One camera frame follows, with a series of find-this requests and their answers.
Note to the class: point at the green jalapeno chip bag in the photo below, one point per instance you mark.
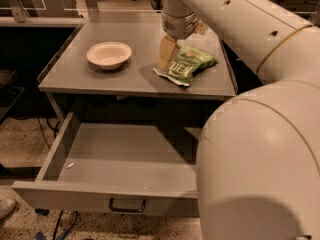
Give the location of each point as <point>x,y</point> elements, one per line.
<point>182,66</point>

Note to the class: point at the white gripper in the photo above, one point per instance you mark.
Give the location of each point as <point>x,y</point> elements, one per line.
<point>180,26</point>

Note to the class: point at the white paper bowl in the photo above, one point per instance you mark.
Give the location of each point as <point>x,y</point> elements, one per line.
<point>109,55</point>

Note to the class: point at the open grey top drawer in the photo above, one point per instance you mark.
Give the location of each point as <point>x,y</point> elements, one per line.
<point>121,161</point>

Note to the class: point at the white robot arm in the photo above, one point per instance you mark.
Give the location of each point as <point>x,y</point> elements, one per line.
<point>257,169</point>

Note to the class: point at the clear acrylic barrier panel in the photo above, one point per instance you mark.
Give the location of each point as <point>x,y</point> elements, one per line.
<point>23,10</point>

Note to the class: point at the grey cabinet table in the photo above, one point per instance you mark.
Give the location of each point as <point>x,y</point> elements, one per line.
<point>133,93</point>

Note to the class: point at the white shoe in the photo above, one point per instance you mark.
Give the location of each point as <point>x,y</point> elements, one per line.
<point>7,205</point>

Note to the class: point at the black drawer handle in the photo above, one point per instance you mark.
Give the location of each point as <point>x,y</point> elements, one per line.
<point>127,205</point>

